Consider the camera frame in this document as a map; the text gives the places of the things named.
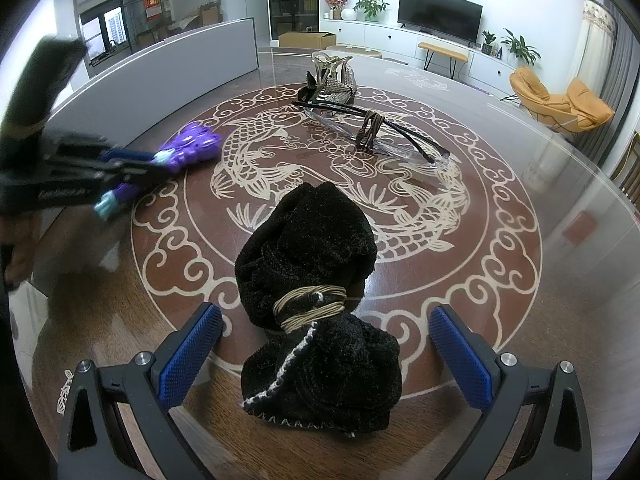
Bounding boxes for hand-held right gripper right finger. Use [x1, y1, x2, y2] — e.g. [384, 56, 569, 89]
[428, 304, 593, 480]

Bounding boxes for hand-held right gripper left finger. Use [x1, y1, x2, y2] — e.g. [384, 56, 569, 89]
[57, 302, 224, 480]

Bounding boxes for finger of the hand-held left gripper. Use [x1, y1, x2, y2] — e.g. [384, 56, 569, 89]
[102, 147, 156, 164]
[97, 162, 173, 197]

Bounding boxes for purple toy figure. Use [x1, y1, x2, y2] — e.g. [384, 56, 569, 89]
[95, 122, 222, 221]

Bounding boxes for black cloth bundle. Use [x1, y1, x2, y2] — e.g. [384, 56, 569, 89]
[235, 182, 403, 433]

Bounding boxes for person's left hand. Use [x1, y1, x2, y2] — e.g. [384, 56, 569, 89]
[2, 210, 43, 291]

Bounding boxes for grey partition panel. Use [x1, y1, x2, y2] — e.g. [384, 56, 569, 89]
[47, 16, 259, 161]

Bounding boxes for dark framed window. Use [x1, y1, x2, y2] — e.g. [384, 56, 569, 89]
[80, 7, 126, 67]

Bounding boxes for tan rubber band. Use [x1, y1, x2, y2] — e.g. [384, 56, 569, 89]
[354, 110, 386, 151]
[273, 285, 347, 332]

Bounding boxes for cardboard box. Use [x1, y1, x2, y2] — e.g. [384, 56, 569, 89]
[278, 31, 337, 50]

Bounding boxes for clear claw hair clip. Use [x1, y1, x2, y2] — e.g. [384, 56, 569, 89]
[311, 51, 353, 81]

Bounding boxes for black framed glasses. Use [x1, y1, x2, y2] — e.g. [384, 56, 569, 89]
[291, 100, 452, 168]

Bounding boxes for silver bow hair clip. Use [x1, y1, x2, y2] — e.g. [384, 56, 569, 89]
[297, 62, 358, 106]

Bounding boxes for wooden chair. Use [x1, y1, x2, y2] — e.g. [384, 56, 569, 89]
[612, 130, 640, 221]

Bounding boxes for round beige stool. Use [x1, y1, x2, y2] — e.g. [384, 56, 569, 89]
[327, 45, 383, 59]

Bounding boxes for orange lounge chair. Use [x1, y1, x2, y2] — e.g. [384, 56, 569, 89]
[509, 65, 616, 135]

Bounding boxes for large green potted plant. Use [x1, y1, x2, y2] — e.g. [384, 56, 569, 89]
[353, 0, 390, 22]

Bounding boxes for white television cabinet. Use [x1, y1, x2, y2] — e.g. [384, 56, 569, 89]
[320, 19, 523, 93]

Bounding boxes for orange top bench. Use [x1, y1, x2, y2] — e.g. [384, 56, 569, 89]
[417, 41, 471, 78]

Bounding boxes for leafy green potted plant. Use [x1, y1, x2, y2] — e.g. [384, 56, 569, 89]
[500, 28, 542, 67]

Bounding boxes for white patterned curtain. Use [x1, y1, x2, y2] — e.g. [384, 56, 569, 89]
[575, 0, 617, 96]

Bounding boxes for black television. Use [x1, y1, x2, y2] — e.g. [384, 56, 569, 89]
[398, 0, 484, 43]

